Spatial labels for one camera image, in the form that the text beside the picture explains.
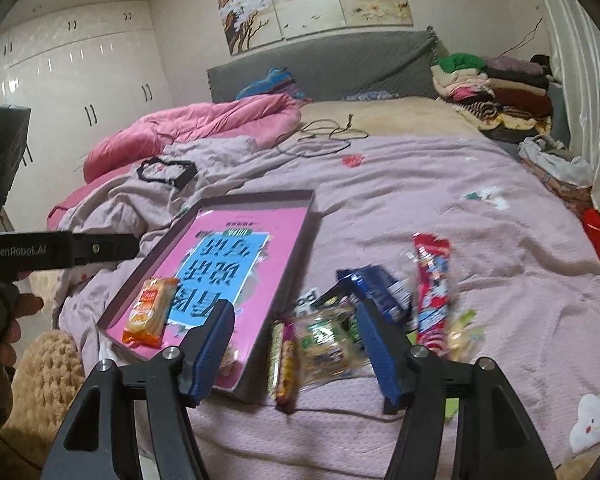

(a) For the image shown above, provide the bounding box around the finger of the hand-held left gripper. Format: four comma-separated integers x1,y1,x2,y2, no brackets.
70,231,137,267

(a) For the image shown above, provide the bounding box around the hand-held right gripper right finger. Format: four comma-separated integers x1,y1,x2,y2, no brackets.
354,300,551,480

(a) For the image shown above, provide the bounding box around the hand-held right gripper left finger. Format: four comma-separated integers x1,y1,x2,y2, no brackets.
40,299,237,480

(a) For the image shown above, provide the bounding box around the clear green label biscuit packet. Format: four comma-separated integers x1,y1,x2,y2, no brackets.
292,305,373,388

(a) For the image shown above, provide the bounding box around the blue cookie packet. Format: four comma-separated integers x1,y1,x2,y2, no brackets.
336,265,413,333

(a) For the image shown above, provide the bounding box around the purple yellow snack bar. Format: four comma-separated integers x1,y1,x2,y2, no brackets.
267,320,301,413

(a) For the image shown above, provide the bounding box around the orange snack packet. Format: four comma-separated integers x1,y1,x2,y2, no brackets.
122,276,180,348

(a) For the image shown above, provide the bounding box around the clear yellow snack packet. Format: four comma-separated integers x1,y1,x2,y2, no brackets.
442,307,486,363

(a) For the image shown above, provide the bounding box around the long red snack packet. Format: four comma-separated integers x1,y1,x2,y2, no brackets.
411,232,453,358

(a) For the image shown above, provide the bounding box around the pink shallow cardboard box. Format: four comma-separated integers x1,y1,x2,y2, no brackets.
96,189,317,395

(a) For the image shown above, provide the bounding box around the person's left hand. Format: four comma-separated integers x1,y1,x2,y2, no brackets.
0,270,45,368

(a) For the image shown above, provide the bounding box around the beige plush cushion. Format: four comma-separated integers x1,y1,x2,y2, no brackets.
0,330,88,453

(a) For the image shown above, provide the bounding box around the pink duvet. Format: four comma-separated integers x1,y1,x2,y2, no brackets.
47,95,303,231

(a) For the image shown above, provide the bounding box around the white glossy wardrobe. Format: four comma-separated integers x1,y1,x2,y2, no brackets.
0,0,176,221

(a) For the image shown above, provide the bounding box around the blue striped cloth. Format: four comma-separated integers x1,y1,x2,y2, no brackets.
235,66,311,102

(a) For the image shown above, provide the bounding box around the beige bedsheet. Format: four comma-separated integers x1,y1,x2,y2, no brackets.
297,96,486,141

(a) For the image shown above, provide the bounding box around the blue patterned cloth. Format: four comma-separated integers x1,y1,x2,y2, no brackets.
342,89,396,102

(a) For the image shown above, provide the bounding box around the white grey cloth pile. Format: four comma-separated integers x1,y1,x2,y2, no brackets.
517,135,598,211

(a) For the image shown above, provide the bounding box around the stack of folded clothes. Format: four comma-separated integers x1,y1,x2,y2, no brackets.
430,52,556,143

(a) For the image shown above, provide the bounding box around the grey quilted headboard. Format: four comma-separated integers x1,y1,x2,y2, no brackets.
206,26,451,103

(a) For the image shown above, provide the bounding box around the white curtain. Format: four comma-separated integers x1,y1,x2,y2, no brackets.
527,0,600,216

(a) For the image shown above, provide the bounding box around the black strap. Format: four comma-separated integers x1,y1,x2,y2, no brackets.
136,157,198,192

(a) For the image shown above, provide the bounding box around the tree wall painting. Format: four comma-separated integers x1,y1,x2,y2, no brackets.
215,0,413,56

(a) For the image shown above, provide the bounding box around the thin black wall cable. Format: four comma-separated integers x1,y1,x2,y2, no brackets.
497,17,543,58

